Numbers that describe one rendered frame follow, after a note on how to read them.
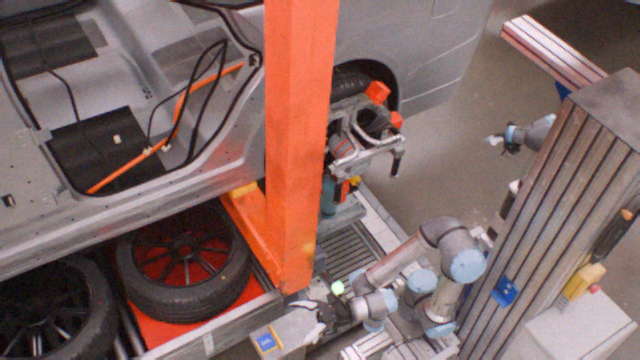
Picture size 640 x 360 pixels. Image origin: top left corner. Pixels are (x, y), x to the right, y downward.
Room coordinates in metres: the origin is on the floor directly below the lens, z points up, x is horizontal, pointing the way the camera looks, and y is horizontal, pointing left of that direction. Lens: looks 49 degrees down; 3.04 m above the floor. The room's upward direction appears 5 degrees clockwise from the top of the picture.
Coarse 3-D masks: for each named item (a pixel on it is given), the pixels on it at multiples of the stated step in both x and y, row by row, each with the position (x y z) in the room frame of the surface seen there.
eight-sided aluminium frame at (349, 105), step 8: (352, 96) 2.18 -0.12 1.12; (360, 96) 2.19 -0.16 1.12; (368, 96) 2.21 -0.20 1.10; (336, 104) 2.12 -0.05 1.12; (344, 104) 2.14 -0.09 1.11; (352, 104) 2.13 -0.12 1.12; (360, 104) 2.14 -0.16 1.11; (368, 104) 2.16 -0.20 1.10; (376, 104) 2.20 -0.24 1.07; (336, 112) 2.06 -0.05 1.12; (344, 112) 2.09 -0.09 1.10; (352, 112) 2.11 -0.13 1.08; (376, 112) 2.20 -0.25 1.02; (384, 112) 2.23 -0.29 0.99; (328, 120) 2.03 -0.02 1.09; (376, 136) 2.28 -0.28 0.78; (384, 136) 2.25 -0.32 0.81; (368, 144) 2.26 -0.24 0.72; (352, 176) 2.15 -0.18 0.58
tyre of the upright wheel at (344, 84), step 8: (344, 64) 2.37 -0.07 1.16; (352, 64) 2.41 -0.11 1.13; (336, 72) 2.28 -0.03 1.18; (344, 72) 2.30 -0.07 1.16; (352, 72) 2.32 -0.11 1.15; (360, 72) 2.36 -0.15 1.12; (336, 80) 2.22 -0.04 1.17; (344, 80) 2.22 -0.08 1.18; (352, 80) 2.24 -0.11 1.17; (360, 80) 2.26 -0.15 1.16; (368, 80) 2.31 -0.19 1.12; (336, 88) 2.17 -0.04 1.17; (344, 88) 2.18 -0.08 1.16; (352, 88) 2.21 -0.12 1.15; (360, 88) 2.24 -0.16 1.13; (336, 96) 2.16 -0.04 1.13; (344, 96) 2.19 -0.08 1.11; (384, 104) 2.34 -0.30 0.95
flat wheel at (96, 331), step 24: (48, 264) 1.49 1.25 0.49; (72, 264) 1.50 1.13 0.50; (0, 288) 1.36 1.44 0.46; (24, 288) 1.43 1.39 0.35; (48, 288) 1.37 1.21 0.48; (72, 288) 1.49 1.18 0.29; (96, 288) 1.38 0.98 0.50; (0, 312) 1.24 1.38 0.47; (24, 312) 1.26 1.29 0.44; (48, 312) 1.27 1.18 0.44; (72, 312) 1.26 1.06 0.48; (96, 312) 1.26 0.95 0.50; (72, 336) 1.14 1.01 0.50; (96, 336) 1.16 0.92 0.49
